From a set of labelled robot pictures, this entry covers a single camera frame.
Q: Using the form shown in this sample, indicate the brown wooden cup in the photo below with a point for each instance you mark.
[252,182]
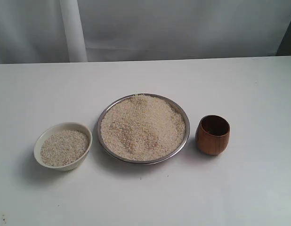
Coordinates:
[212,134]

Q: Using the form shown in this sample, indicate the rice in steel tray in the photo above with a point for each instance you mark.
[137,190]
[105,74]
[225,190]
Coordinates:
[143,128]

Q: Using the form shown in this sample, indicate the rice in white bowl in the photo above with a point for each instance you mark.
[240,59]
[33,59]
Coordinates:
[64,147]

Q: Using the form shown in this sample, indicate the white ceramic bowl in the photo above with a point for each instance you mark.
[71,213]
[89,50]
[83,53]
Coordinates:
[59,127]

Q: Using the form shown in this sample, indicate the round steel tray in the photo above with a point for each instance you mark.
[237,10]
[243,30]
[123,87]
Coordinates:
[186,131]

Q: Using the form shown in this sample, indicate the white backdrop curtain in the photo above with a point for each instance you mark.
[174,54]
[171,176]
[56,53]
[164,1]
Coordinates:
[57,31]

